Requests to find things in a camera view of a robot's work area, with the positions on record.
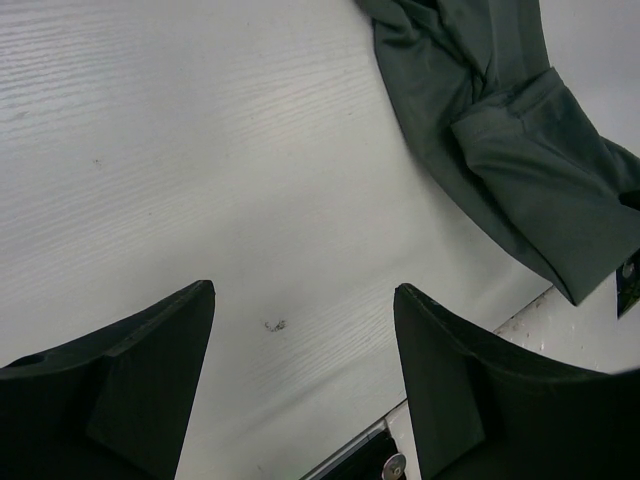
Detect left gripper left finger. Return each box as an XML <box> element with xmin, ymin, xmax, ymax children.
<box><xmin>1</xmin><ymin>280</ymin><xmax>215</xmax><ymax>479</ymax></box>

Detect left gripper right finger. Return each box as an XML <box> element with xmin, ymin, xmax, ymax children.
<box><xmin>393</xmin><ymin>283</ymin><xmax>639</xmax><ymax>479</ymax></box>

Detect grey t shirt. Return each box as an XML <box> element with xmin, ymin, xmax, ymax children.
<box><xmin>360</xmin><ymin>1</ymin><xmax>639</xmax><ymax>304</ymax></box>

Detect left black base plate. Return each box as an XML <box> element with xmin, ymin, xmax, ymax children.
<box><xmin>303</xmin><ymin>429</ymin><xmax>407</xmax><ymax>480</ymax></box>

